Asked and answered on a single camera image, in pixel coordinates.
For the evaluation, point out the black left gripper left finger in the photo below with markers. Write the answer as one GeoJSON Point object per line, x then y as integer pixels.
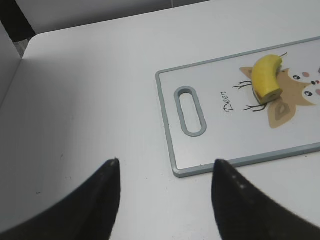
{"type": "Point", "coordinates": [88, 213]}

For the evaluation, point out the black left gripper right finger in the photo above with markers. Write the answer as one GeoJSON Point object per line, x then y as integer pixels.
{"type": "Point", "coordinates": [243, 212]}

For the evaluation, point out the yellow banana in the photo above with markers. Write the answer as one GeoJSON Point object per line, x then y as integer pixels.
{"type": "Point", "coordinates": [264, 78]}

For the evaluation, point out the white deer cutting board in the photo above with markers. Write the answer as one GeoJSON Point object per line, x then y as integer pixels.
{"type": "Point", "coordinates": [210, 112]}

